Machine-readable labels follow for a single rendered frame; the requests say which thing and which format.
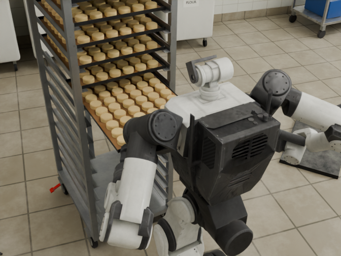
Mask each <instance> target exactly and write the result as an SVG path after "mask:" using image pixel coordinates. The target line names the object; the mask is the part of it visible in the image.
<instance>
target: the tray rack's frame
mask: <svg viewBox="0 0 341 256"><path fill-rule="evenodd" d="M26 4H27V9H28V15H29V20H30V26H31V32H32V37H33V43H34V46H35V52H36V57H37V63H38V68H39V74H40V80H41V85H42V91H43V96H44V101H45V107H46V112H47V118H48V124H49V129H50V135H51V140H52V146H53V151H54V157H55V162H56V167H57V173H58V174H59V176H58V177H57V178H58V180H59V182H60V184H64V186H65V188H66V189H67V191H68V193H69V195H70V197H71V198H72V201H73V203H74V205H75V206H76V208H77V210H78V212H79V214H80V216H81V218H82V220H83V222H84V223H85V225H86V228H84V230H85V232H86V234H87V237H88V240H89V242H90V244H91V238H90V237H92V232H91V224H90V217H89V210H88V208H87V206H86V204H85V202H84V200H83V199H82V197H81V195H80V193H79V192H78V190H77V188H76V186H75V184H74V183H73V181H72V179H71V177H70V175H69V174H68V172H67V170H66V168H65V166H64V167H62V164H61V158H60V152H59V146H58V140H57V134H56V128H55V123H54V117H53V111H52V105H51V99H50V94H49V87H48V82H47V76H46V70H45V64H44V58H43V53H42V47H41V41H40V35H39V29H38V23H37V17H36V12H35V6H34V2H33V0H26ZM85 115H86V118H87V120H88V121H89V122H90V124H91V117H90V114H89V113H88V112H87V110H86V111H85ZM87 133H88V135H89V136H90V137H91V139H92V140H93V135H92V127H88V128H87ZM89 149H90V150H91V152H92V153H93V155H94V156H95V153H94V145H93V143H92V144H89ZM120 157H121V153H118V152H117V151H116V150H112V151H109V152H106V153H103V154H100V155H97V156H95V158H94V159H91V160H90V162H91V163H92V165H93V166H94V168H95V169H96V171H97V173H95V174H92V176H93V178H94V180H95V181H96V183H97V184H98V186H99V187H96V188H94V190H95V192H96V193H97V195H98V197H99V198H100V200H99V201H96V203H97V205H98V207H99V208H100V210H101V213H99V214H98V216H99V218H100V220H101V221H102V220H103V217H104V214H105V213H106V212H105V210H106V209H105V208H104V202H105V195H106V191H107V188H108V185H109V183H110V182H113V177H114V176H113V175H114V171H115V167H116V166H117V165H118V164H119V163H120ZM61 189H62V190H63V185H62V186H61ZM149 208H150V210H151V211H152V213H153V214H154V217H156V216H159V215H162V216H163V214H164V213H166V211H167V207H166V205H165V200H163V198H162V197H161V196H160V195H159V193H158V192H157V191H156V189H155V188H154V187H152V193H151V198H150V204H149Z"/></svg>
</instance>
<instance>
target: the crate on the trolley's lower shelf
mask: <svg viewBox="0 0 341 256"><path fill-rule="evenodd" d="M326 1H327V0H306V1H305V6H304V8H305V9H307V10H309V11H311V12H313V13H315V14H317V15H319V16H322V17H323V14H324V9H325V5H326ZM339 16H341V0H330V3H329V7H328V11H327V15H326V19H329V18H334V17H339Z"/></svg>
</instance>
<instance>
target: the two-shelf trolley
mask: <svg viewBox="0 0 341 256"><path fill-rule="evenodd" d="M295 1H296V0H292V6H291V11H292V12H291V16H290V17H289V21H290V22H291V23H293V22H295V21H296V18H297V16H296V13H298V14H300V15H302V16H304V17H306V18H307V19H309V20H311V21H313V22H315V23H317V24H319V25H321V26H320V31H319V32H318V34H317V37H318V38H320V39H321V38H323V37H324V36H325V34H326V31H325V28H326V26H327V25H330V24H335V23H340V22H341V16H339V17H334V18H329V19H326V15H327V11H328V7H329V3H330V0H327V1H326V5H325V9H324V14H323V17H322V16H319V15H317V14H315V13H313V12H311V11H309V10H307V9H305V8H304V6H305V5H303V6H297V7H295Z"/></svg>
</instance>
